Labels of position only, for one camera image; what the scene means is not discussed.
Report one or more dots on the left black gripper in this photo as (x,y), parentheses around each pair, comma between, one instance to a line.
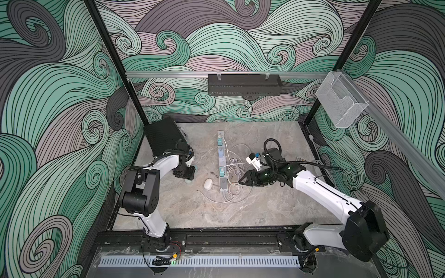
(189,176)

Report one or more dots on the clear acrylic wall bin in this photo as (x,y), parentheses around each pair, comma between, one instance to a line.
(341,99)

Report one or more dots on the black wall shelf tray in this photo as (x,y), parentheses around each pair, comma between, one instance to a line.
(244,85)

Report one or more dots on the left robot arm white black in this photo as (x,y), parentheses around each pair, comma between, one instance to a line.
(140,194)

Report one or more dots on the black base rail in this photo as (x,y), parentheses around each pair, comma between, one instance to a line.
(191,240)

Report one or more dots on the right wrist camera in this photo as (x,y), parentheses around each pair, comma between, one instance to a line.
(254,159)

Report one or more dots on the white power strip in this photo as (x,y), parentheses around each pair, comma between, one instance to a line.
(223,181)

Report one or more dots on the aluminium wall rail right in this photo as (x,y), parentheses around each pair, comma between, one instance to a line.
(383,109)

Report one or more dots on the teal charger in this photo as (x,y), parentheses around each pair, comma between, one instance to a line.
(222,172)

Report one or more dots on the white earbud case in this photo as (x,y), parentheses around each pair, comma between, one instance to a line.
(208,184)

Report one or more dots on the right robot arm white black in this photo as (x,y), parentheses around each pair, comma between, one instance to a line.
(361,230)

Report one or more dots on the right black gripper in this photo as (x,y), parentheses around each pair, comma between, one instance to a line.
(250,174)

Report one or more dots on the white slotted cable duct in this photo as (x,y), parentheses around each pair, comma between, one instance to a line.
(204,261)

